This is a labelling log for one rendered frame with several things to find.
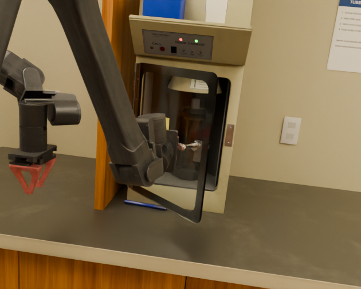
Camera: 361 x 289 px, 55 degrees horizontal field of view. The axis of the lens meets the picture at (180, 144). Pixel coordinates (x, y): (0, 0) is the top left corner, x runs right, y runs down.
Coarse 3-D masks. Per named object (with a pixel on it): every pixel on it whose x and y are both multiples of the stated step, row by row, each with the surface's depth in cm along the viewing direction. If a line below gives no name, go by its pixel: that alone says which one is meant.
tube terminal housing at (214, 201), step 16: (192, 0) 99; (240, 0) 97; (192, 16) 100; (240, 16) 98; (160, 64) 104; (176, 64) 103; (192, 64) 103; (208, 64) 102; (224, 64) 102; (240, 80) 103; (224, 144) 108; (224, 160) 109; (224, 176) 110; (128, 192) 115; (208, 192) 112; (224, 192) 111; (208, 208) 113
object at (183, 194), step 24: (144, 72) 101; (168, 72) 94; (192, 72) 88; (144, 96) 102; (168, 96) 95; (192, 96) 89; (192, 120) 90; (192, 168) 92; (144, 192) 107; (168, 192) 99; (192, 192) 93; (192, 216) 94
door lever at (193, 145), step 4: (180, 144) 87; (184, 144) 87; (188, 144) 88; (192, 144) 89; (196, 144) 90; (180, 148) 87; (184, 148) 87; (188, 148) 88; (192, 148) 89; (196, 148) 90
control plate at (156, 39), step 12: (144, 36) 95; (156, 36) 94; (168, 36) 94; (180, 36) 93; (192, 36) 92; (204, 36) 92; (144, 48) 99; (156, 48) 98; (168, 48) 97; (180, 48) 97; (192, 48) 96; (204, 48) 95
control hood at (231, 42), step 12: (132, 24) 92; (144, 24) 91; (156, 24) 91; (168, 24) 90; (180, 24) 90; (192, 24) 89; (204, 24) 89; (216, 24) 89; (228, 24) 89; (132, 36) 96; (216, 36) 91; (228, 36) 91; (240, 36) 90; (216, 48) 95; (228, 48) 94; (240, 48) 94; (204, 60) 99; (216, 60) 99; (228, 60) 98; (240, 60) 97
